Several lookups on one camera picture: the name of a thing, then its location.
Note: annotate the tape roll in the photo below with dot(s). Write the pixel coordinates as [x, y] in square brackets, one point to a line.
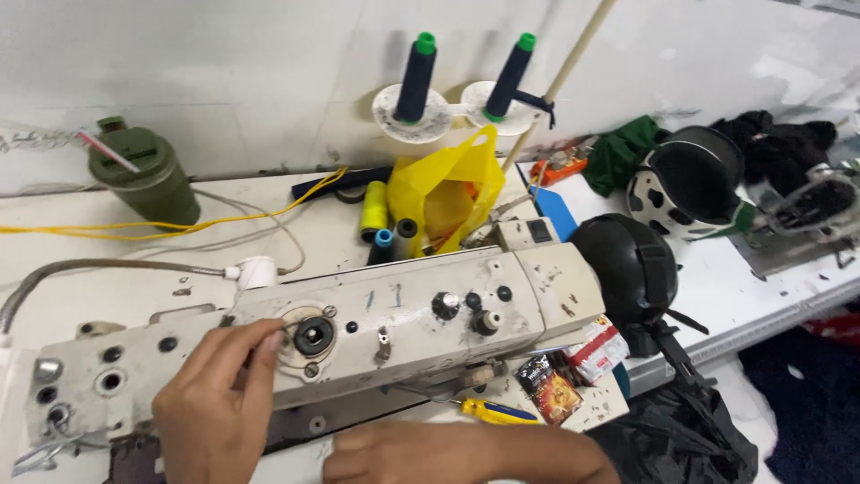
[349, 194]

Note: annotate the yellow thread spool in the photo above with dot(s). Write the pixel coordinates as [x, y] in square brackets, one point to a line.
[373, 208]

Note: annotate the white lamp head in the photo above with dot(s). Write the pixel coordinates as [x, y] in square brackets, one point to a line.
[255, 272]

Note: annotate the blue board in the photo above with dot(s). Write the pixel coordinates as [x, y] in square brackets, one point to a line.
[556, 212]

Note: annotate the dark snack packet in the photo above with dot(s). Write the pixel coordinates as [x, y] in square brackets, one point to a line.
[549, 393]

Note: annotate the black spool blue cap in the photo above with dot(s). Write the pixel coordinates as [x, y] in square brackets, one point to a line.
[381, 247]

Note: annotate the cream pole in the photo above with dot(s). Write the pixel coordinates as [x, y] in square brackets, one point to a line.
[571, 60]

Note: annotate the yellow and blue screwdriver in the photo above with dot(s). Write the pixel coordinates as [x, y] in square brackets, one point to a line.
[494, 411]

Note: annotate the green cloth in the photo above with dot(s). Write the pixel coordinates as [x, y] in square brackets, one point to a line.
[621, 154]

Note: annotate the white industrial sewing machine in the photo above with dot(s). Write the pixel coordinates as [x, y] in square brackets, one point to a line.
[416, 322]

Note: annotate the orange power strip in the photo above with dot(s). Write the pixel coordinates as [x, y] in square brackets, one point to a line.
[561, 169]

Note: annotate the person's right hand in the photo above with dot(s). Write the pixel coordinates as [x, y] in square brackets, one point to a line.
[383, 457]

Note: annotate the black and white helmet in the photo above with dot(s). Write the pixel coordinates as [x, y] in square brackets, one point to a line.
[692, 181]

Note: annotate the white thread stand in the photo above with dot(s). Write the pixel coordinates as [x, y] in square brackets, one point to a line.
[437, 117]

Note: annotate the green flask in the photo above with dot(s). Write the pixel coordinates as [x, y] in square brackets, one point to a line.
[151, 185]

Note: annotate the black cloth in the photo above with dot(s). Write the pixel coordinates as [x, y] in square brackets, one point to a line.
[779, 148]

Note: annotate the black plastic bag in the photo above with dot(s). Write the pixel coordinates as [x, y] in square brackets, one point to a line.
[672, 437]

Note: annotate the red cloth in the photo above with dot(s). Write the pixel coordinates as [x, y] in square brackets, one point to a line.
[836, 329]

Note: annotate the person's right fingers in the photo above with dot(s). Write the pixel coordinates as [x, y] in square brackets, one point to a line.
[353, 450]

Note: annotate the red and white pen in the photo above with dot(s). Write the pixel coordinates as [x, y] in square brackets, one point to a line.
[107, 151]

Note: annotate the navy fabric strip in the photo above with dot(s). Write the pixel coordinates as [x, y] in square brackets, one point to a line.
[336, 183]

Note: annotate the dark blue fabric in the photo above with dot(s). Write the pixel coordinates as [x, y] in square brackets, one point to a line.
[813, 410]

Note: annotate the navy thread cone green tip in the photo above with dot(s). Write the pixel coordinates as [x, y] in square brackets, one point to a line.
[508, 77]
[414, 84]

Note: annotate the yellow plastic bag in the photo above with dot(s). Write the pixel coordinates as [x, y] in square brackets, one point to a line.
[437, 191]

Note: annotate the white switch box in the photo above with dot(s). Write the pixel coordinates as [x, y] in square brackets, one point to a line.
[527, 233]

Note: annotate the red and white packet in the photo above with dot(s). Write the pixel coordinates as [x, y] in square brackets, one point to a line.
[598, 349]

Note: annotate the person's left hand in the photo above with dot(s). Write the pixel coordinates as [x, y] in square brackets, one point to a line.
[208, 410]

